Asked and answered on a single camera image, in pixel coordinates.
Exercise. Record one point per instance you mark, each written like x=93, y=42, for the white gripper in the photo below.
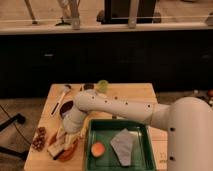
x=72, y=123

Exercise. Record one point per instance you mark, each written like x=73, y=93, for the white eraser block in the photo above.
x=56, y=148

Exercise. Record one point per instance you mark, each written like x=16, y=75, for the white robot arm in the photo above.
x=188, y=123

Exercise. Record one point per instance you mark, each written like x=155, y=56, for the orange-red bowl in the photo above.
x=65, y=155

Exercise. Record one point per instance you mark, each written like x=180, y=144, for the dark maroon bowl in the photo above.
x=65, y=108

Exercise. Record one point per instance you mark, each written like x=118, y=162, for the yellow banana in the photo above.
x=84, y=128

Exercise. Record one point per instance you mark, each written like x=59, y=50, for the bunch of brown grapes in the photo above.
x=39, y=141

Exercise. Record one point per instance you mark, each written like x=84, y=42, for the orange round fruit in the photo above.
x=97, y=149

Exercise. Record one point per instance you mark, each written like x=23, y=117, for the black stand base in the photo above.
x=9, y=128

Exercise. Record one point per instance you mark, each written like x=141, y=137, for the small metal cup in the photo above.
x=88, y=86

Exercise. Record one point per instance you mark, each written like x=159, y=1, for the grey folded cloth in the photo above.
x=122, y=144

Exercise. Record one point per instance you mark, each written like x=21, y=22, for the light green cup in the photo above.
x=102, y=86

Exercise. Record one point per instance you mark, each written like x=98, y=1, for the green plastic tray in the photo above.
x=103, y=131

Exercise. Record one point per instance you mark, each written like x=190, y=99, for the dark low cabinet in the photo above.
x=169, y=60

